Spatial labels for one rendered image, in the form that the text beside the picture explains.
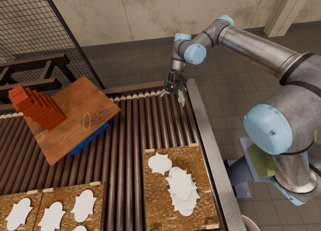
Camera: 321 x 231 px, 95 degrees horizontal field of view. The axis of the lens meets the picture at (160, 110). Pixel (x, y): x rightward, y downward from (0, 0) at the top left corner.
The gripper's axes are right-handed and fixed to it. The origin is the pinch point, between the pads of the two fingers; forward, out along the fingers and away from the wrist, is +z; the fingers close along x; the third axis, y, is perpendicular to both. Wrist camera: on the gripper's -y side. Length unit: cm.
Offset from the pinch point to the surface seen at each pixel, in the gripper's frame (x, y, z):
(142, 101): -31.0, -10.7, 17.0
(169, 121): -3.1, -8.7, 20.2
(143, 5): -175, -171, -55
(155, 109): -17.7, -10.7, 18.0
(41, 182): -47, 60, 54
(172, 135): 3.9, -1.8, 24.4
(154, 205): 17, 33, 42
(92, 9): -247, -120, -37
